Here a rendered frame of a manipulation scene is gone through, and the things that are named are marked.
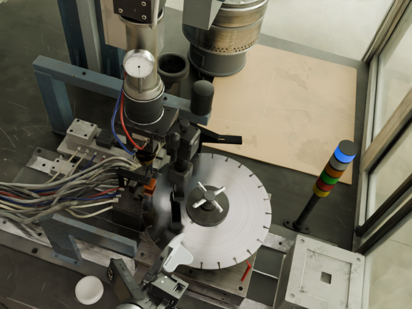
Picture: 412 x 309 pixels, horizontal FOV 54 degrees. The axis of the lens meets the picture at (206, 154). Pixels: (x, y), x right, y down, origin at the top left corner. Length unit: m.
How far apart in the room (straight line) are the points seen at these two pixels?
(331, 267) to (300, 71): 0.89
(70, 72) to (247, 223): 0.63
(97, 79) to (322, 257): 0.77
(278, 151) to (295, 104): 0.25
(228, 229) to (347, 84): 0.95
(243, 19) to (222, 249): 0.77
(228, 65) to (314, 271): 0.85
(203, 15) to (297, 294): 0.70
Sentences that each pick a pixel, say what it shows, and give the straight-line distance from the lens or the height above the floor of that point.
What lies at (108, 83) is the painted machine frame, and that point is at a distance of 1.16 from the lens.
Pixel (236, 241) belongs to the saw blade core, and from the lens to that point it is 1.00.
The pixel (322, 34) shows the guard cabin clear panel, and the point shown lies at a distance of 1.90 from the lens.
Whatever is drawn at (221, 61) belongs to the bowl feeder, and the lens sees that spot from 1.56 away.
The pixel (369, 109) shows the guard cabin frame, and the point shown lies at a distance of 1.64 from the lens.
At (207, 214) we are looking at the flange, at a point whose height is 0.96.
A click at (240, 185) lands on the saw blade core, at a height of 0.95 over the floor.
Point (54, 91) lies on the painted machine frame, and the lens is 1.27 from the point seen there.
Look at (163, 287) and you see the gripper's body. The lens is 0.80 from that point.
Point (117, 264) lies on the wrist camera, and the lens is 0.83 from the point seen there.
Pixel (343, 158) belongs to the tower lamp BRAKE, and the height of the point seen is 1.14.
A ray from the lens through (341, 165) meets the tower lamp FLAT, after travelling 0.99.
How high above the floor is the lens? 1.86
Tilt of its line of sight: 54 degrees down
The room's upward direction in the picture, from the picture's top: 10 degrees clockwise
